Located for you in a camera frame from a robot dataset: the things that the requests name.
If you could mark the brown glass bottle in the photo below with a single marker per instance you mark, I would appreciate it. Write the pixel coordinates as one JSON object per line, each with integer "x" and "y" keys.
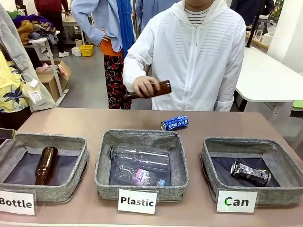
{"x": 164, "y": 88}
{"x": 46, "y": 163}

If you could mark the large clear plastic bottle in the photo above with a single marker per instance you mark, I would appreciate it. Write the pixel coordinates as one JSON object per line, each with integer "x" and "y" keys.
{"x": 142, "y": 156}

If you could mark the small pink label plastic bottle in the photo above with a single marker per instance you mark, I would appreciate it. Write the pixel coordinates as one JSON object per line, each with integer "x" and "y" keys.
{"x": 142, "y": 176}

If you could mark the black crushed drink can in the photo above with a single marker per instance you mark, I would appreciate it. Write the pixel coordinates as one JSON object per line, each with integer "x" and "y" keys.
{"x": 251, "y": 173}

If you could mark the person's left forearm white sleeve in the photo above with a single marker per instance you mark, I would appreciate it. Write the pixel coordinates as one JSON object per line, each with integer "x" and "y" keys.
{"x": 228, "y": 89}

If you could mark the person's right forearm white sleeve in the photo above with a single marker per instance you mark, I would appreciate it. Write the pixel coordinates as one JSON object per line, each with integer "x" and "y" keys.
{"x": 132, "y": 68}

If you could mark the grey fabric basket Bottle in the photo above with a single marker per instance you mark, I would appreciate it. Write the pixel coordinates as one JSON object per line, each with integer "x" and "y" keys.
{"x": 59, "y": 191}

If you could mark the grey fabric basket Plastic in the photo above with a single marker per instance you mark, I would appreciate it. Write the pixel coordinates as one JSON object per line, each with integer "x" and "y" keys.
{"x": 142, "y": 139}

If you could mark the blue drink can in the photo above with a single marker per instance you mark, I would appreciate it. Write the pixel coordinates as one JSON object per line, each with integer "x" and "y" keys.
{"x": 176, "y": 123}

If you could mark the white Can label sign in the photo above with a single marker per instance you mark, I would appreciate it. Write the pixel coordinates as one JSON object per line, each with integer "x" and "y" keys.
{"x": 236, "y": 201}

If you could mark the grey fabric basket Can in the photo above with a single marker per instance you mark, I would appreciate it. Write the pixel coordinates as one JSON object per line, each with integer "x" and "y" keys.
{"x": 279, "y": 196}

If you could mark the bystander hand on hip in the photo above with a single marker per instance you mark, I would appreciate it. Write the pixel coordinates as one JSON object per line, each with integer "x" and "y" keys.
{"x": 106, "y": 37}

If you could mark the person's right hand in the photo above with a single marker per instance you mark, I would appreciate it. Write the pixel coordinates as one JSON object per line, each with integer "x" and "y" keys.
{"x": 145, "y": 86}

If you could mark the yellow floral shirt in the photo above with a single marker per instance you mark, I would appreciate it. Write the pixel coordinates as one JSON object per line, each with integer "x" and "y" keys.
{"x": 10, "y": 92}

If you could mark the beige tote bag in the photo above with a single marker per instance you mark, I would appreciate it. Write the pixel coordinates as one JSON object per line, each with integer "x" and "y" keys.
{"x": 38, "y": 94}

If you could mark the white Bottle label sign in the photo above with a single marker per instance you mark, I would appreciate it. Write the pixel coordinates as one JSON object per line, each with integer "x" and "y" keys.
{"x": 16, "y": 203}

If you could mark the cardboard box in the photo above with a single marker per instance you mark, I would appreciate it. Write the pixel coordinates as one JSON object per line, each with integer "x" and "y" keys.
{"x": 52, "y": 75}

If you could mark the white table with clothes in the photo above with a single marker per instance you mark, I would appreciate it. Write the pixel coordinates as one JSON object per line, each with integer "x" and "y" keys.
{"x": 55, "y": 63}

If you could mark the grey hanging jacket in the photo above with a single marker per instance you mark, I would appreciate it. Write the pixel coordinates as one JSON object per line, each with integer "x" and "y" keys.
{"x": 11, "y": 40}

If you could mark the white paper roll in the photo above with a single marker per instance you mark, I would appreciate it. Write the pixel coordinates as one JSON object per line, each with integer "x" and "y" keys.
{"x": 77, "y": 52}

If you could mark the pile of colourful clothes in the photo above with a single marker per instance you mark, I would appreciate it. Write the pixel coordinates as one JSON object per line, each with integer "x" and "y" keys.
{"x": 33, "y": 27}

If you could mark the yellow plastic crate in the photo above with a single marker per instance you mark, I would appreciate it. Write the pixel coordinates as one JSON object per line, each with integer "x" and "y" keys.
{"x": 86, "y": 50}

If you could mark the bystander in red top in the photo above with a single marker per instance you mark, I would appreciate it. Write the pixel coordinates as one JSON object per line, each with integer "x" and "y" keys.
{"x": 49, "y": 6}

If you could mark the bystander in blue shirt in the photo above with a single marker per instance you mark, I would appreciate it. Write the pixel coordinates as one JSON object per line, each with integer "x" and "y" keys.
{"x": 94, "y": 19}

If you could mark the white Plastic label sign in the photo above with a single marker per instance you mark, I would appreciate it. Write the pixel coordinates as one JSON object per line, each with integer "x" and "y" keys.
{"x": 137, "y": 201}

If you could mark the bystander in denim jacket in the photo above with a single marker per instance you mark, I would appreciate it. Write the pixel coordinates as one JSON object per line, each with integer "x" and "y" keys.
{"x": 146, "y": 14}

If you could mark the person in white jacket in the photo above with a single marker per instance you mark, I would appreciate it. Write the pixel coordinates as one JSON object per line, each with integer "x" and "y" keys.
{"x": 203, "y": 66}

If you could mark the white desk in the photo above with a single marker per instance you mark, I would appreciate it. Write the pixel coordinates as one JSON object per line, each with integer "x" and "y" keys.
{"x": 265, "y": 78}

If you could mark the bystander in dark clothes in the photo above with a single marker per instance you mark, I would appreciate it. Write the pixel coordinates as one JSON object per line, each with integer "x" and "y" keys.
{"x": 248, "y": 9}

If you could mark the clear water bottle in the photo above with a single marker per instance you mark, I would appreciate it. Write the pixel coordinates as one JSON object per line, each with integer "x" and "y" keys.
{"x": 260, "y": 30}

